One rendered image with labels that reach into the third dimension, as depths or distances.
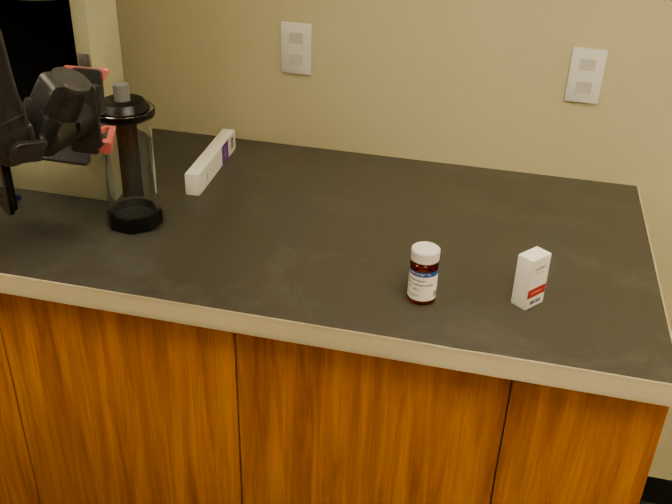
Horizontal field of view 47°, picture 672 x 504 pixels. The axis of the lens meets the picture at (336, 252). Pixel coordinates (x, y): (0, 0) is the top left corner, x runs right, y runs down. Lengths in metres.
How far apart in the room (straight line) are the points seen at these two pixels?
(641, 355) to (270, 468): 0.67
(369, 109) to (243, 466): 0.84
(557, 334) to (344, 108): 0.82
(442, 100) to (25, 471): 1.18
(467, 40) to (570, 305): 0.67
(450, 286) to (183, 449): 0.58
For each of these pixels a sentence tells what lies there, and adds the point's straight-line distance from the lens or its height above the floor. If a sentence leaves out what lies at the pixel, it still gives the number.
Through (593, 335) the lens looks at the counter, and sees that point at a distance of 1.27.
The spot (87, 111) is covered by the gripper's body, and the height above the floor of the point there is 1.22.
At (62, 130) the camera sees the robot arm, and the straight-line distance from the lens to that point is 1.22.
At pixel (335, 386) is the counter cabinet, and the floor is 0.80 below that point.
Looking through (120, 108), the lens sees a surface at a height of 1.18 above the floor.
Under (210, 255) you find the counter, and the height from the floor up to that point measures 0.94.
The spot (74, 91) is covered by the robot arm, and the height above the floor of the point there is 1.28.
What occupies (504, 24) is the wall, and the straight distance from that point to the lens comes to 1.73.
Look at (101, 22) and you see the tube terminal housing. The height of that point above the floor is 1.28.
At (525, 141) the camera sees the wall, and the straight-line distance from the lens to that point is 1.80.
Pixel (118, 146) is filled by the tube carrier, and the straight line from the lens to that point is 1.42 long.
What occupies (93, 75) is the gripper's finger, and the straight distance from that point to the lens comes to 1.30.
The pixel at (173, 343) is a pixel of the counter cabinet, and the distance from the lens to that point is 1.36.
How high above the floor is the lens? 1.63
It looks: 30 degrees down
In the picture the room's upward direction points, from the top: 2 degrees clockwise
